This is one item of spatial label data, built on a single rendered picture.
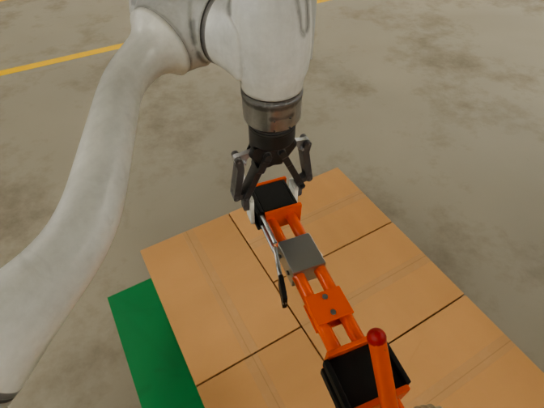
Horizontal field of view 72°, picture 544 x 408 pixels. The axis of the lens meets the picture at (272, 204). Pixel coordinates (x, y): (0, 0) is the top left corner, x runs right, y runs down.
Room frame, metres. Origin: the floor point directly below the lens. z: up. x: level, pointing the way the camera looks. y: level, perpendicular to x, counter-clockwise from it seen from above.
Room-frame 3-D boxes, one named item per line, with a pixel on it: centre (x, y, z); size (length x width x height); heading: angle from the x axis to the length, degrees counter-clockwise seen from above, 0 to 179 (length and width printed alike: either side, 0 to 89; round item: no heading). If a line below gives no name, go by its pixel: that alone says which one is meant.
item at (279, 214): (0.50, -0.01, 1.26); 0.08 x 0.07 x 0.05; 21
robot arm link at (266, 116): (0.49, 0.00, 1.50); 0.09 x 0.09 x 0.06
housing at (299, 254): (0.37, -0.05, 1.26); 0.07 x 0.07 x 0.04; 21
